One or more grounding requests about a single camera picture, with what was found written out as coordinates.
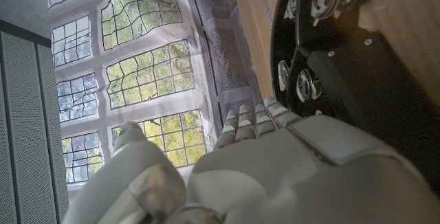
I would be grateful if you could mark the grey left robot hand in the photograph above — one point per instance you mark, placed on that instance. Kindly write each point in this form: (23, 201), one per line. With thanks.
(275, 169)

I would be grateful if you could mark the black tambourine with metal jingles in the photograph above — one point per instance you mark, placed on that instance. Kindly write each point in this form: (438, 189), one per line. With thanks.
(361, 79)

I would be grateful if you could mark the printed window backdrop cloth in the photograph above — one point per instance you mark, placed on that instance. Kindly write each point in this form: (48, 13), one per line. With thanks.
(144, 73)

